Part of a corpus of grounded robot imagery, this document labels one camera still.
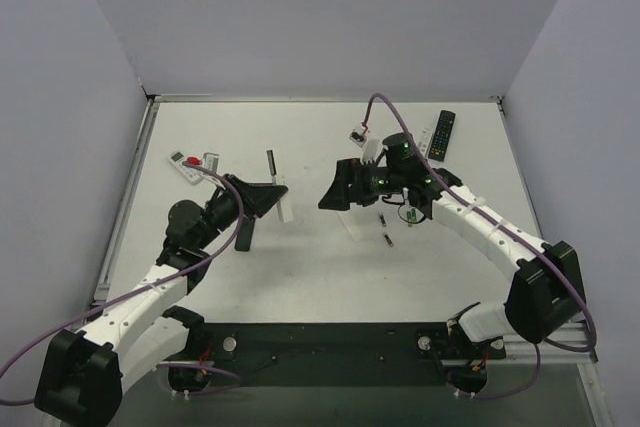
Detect long white slim remote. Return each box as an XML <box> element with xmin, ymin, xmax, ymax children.
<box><xmin>265</xmin><ymin>149</ymin><xmax>294</xmax><ymax>224</ymax></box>

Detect black remote control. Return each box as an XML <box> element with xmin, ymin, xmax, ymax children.
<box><xmin>234</xmin><ymin>218</ymin><xmax>255</xmax><ymax>252</ymax></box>

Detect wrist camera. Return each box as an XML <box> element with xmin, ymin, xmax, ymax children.
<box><xmin>349</xmin><ymin>124</ymin><xmax>382</xmax><ymax>164</ymax></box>
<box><xmin>185</xmin><ymin>152</ymin><xmax>220</xmax><ymax>182</ymax></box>

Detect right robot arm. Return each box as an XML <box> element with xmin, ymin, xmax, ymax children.
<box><xmin>318</xmin><ymin>133</ymin><xmax>585</xmax><ymax>344</ymax></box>

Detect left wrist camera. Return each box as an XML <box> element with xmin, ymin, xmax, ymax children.
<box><xmin>185</xmin><ymin>152</ymin><xmax>220</xmax><ymax>182</ymax></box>

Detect green AAA battery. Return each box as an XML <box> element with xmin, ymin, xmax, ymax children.
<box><xmin>406</xmin><ymin>208</ymin><xmax>417</xmax><ymax>227</ymax></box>

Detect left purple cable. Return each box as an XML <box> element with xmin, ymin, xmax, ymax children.
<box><xmin>0</xmin><ymin>159</ymin><xmax>246</xmax><ymax>406</ymax></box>

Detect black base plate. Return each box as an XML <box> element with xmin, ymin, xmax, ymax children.
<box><xmin>169</xmin><ymin>322</ymin><xmax>506</xmax><ymax>391</ymax></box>

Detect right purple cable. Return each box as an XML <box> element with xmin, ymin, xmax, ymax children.
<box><xmin>362</xmin><ymin>92</ymin><xmax>599</xmax><ymax>398</ymax></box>

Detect white AC remote left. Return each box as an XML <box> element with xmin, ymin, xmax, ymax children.
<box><xmin>167</xmin><ymin>150</ymin><xmax>203</xmax><ymax>185</ymax></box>

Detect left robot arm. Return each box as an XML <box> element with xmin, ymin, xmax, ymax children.
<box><xmin>34</xmin><ymin>174</ymin><xmax>288</xmax><ymax>426</ymax></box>

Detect white long battery cover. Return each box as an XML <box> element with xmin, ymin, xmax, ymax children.
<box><xmin>337</xmin><ymin>211</ymin><xmax>366</xmax><ymax>242</ymax></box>

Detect purple cable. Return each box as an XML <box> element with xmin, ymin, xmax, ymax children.
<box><xmin>0</xmin><ymin>159</ymin><xmax>246</xmax><ymax>406</ymax></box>
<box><xmin>362</xmin><ymin>92</ymin><xmax>599</xmax><ymax>398</ymax></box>

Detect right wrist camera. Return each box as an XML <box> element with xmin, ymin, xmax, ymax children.
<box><xmin>349</xmin><ymin>124</ymin><xmax>382</xmax><ymax>164</ymax></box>

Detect black TV remote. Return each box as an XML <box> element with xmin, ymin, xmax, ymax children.
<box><xmin>427</xmin><ymin>110</ymin><xmax>456</xmax><ymax>162</ymax></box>

